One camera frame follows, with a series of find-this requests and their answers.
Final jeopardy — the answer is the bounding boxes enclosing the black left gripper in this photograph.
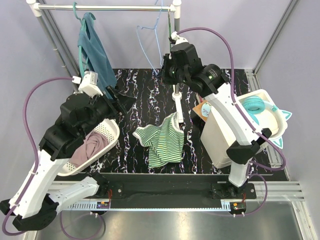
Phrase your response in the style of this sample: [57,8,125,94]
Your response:
[79,84,138,137]

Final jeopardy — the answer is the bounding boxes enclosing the green velvet hanger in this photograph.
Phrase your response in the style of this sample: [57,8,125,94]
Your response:
[167,10,172,50]

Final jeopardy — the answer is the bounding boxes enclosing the light blue wire hanger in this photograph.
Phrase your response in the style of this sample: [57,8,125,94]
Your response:
[135,10,163,76]

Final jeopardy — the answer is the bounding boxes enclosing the pink tank top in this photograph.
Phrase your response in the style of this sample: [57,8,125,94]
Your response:
[69,131,109,167]

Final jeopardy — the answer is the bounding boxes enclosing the green striped tank top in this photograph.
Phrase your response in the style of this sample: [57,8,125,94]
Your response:
[132,111,185,169]

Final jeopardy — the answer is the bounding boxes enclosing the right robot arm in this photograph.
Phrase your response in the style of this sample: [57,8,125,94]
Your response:
[161,42,272,199]

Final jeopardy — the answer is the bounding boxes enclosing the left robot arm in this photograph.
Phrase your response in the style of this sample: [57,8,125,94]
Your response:
[0,86,136,234]

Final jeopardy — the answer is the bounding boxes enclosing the teal tank top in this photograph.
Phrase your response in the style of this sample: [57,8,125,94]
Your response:
[82,12,117,99]

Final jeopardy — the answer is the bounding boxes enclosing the teal plastic hanger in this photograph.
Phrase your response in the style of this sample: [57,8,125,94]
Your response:
[72,2,93,78]

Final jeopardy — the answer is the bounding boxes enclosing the white perforated plastic basket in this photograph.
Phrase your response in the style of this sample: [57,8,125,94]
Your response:
[57,119,120,177]

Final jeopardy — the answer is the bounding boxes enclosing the orange cover book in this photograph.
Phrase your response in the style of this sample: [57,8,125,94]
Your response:
[192,100,212,122]

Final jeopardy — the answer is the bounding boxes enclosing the teal cat-ear headphones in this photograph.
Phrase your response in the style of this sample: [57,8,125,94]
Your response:
[242,95,292,123]

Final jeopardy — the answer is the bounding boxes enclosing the white storage box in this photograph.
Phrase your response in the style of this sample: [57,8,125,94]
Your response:
[200,89,289,169]

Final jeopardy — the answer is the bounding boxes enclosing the white metal clothes rack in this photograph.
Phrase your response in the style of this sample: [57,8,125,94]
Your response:
[26,0,184,123]

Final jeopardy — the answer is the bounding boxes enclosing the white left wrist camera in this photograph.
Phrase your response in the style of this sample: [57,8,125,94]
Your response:
[72,71,103,98]

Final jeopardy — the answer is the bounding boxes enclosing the black mounting base plate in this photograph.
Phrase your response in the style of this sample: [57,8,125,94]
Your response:
[90,173,257,211]

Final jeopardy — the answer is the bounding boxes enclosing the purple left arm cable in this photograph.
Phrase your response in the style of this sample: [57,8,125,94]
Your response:
[1,76,76,237]

